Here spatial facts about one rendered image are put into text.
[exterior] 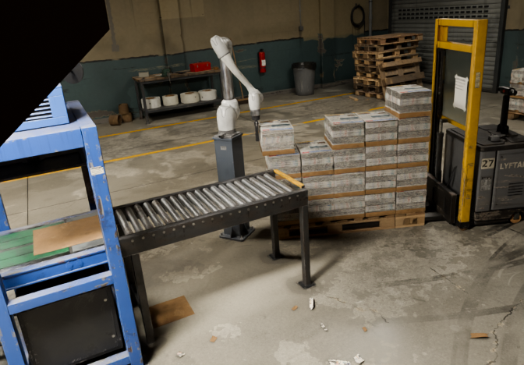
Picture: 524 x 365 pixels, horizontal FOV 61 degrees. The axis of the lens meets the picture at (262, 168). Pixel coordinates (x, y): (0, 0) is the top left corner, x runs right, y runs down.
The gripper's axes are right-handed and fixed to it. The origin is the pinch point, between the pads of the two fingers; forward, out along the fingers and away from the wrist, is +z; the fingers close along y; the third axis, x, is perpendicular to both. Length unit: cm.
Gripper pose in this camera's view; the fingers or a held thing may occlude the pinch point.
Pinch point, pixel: (256, 137)
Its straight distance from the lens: 405.4
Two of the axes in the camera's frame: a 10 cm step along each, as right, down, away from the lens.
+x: -9.9, 0.9, -0.5
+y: -0.8, -3.3, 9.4
